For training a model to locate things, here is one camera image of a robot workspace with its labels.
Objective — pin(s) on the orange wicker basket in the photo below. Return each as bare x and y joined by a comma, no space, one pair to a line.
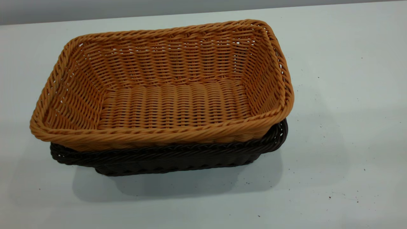
175,105

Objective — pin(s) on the black wicker basket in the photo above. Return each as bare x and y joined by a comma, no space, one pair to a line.
175,162

